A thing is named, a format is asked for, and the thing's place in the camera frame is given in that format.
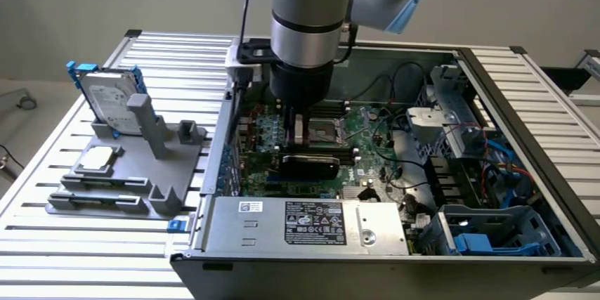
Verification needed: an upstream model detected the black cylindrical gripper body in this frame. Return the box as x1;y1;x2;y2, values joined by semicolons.
268;62;336;112

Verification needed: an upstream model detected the CPU socket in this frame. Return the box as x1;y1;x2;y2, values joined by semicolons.
307;115;352;145

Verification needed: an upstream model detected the black RAM slots bank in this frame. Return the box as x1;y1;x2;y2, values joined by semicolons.
309;99;352;119
336;146;363;168

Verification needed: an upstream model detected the green motherboard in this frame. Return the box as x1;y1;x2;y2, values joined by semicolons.
233;100;425;207

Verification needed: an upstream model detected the silver chipset heat sink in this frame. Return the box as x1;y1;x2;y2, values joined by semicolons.
340;187;381;203

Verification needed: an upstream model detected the silver power supply unit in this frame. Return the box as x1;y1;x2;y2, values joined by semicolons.
200;196;411;256

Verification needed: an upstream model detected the metal disk bay cage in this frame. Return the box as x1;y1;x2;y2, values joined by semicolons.
404;64;499;160

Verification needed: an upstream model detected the grey parts rack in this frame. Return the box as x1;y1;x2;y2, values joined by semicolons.
45;93;209;223

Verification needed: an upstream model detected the silver hard disk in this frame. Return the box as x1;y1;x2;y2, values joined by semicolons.
79;70;143;136

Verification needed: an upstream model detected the silver CPU chip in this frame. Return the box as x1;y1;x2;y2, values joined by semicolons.
76;145;117;171

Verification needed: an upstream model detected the open black PC case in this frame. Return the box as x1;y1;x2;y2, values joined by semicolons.
169;41;599;300

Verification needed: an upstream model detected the blue drive latch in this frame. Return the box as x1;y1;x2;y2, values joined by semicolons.
453;232;495;256

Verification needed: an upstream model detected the grey-blue plastic drive cage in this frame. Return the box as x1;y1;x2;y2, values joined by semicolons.
420;204;564;257

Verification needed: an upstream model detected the grey castor wheel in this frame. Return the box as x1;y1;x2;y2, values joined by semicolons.
15;88;40;110

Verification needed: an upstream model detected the wrist camera box with mount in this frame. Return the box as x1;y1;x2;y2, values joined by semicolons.
224;38;279;86

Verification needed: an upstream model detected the black looped wire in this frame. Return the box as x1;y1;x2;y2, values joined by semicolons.
349;62;428;105

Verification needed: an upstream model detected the blue data wire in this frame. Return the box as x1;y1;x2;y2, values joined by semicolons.
481;137;523;210

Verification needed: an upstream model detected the red wire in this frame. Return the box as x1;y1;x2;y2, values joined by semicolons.
504;165;536;189

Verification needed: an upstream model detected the hard drive in blue bracket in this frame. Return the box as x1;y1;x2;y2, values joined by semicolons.
65;60;159;140

